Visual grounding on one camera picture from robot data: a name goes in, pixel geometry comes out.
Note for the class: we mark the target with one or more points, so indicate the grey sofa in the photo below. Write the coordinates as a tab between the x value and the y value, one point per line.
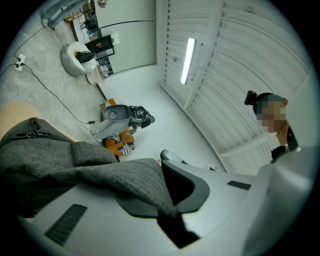
58	12

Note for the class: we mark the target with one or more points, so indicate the white round armchair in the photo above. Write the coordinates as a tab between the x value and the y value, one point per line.
71	60

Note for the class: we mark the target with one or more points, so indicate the person's head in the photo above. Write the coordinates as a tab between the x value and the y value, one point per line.
272	113

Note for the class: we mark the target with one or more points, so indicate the black bag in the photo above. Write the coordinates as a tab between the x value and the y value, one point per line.
85	56

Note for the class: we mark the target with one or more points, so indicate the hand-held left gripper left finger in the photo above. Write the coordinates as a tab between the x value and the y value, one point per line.
112	232

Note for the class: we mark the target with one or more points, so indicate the long ceiling light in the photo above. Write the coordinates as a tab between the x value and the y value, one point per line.
188	61

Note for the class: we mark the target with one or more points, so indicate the orange armchair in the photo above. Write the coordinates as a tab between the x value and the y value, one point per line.
113	143

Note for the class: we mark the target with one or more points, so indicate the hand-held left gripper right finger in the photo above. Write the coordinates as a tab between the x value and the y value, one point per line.
220	182

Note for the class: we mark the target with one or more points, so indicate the black head camera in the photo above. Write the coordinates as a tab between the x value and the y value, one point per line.
250	97

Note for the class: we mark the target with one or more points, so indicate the yellow table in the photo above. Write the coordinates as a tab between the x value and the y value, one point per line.
73	18

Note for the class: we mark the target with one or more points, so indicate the person's white shirt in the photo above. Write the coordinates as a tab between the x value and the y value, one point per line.
290	190

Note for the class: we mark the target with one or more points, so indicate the grey fabric backpack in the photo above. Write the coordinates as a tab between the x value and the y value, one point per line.
50	155

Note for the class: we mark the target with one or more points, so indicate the white power strip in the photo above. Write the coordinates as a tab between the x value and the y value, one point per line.
20	60

